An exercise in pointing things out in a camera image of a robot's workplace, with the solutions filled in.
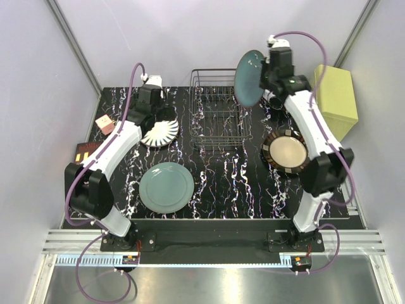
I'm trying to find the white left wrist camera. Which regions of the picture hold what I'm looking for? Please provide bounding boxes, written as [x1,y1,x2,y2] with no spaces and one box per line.
[140,73,163,89]

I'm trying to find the brown cream checkered plate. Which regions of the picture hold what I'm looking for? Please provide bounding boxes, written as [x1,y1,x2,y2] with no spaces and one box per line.
[261,129,309,174]

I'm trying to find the black white headphones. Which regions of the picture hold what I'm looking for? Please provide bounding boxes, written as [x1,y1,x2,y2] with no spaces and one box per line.
[263,90,284,111]

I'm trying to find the light teal plate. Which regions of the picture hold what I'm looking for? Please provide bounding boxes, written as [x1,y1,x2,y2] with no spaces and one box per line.
[139,162,194,213]

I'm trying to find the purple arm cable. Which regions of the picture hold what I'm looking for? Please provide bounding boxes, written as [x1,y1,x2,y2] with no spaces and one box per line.
[64,62,149,300]
[252,30,357,276]

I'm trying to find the dark blue glazed plate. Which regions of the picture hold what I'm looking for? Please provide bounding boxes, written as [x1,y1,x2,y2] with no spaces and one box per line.
[234,49,265,108]

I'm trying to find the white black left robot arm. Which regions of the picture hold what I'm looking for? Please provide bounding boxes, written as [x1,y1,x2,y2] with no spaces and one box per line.
[65,84,175,251]

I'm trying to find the white blue striped plate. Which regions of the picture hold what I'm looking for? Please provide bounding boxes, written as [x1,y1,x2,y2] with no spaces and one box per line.
[140,120,179,148]

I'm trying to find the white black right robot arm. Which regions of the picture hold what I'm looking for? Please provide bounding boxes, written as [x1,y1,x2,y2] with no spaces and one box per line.
[260,45,354,251]

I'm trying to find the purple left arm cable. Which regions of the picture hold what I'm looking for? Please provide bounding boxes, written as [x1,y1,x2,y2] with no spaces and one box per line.
[64,62,149,300]

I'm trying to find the dark cover book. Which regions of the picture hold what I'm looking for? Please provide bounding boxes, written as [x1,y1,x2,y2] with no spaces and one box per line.
[74,141,103,164]

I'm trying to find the pink cube socket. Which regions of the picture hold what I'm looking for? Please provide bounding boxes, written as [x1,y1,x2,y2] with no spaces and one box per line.
[95,115,115,136]

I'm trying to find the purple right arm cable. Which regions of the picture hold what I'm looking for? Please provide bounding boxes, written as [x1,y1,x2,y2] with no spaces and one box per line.
[252,30,357,276]

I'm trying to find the dark wire dish rack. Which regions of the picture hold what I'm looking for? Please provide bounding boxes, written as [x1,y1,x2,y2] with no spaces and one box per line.
[189,68,249,151]

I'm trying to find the yellow green box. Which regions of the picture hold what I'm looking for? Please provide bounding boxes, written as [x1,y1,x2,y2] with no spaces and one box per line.
[312,65,358,141]

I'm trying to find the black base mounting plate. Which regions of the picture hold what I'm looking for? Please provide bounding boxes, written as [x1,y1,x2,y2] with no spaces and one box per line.
[59,217,368,266]

